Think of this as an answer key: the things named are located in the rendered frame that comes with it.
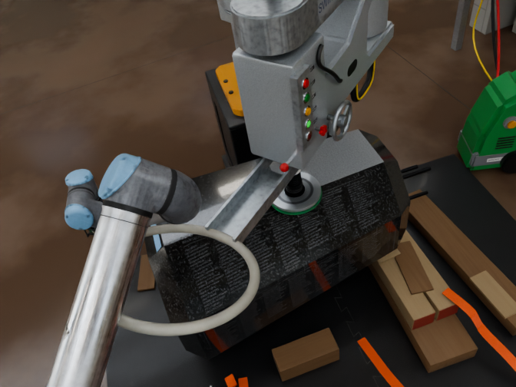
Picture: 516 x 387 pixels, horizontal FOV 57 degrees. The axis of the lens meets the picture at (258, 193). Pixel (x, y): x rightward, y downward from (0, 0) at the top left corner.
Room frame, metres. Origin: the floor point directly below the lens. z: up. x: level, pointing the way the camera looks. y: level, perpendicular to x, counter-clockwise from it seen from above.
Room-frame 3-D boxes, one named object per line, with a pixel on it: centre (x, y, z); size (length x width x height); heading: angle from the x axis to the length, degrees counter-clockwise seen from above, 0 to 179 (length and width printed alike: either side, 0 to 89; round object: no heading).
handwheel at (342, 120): (1.32, -0.32, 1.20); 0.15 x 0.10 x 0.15; 140
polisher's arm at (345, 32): (1.60, -0.41, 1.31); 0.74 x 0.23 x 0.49; 140
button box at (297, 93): (1.18, -0.19, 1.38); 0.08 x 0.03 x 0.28; 140
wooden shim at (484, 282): (1.09, -1.05, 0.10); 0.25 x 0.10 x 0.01; 14
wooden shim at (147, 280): (1.70, 0.73, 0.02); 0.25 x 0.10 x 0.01; 176
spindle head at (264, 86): (1.37, -0.20, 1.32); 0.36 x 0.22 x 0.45; 140
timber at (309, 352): (0.99, -0.07, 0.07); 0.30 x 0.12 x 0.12; 100
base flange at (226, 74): (2.32, -0.17, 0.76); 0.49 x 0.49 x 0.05; 9
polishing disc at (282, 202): (1.31, -0.15, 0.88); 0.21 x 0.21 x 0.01
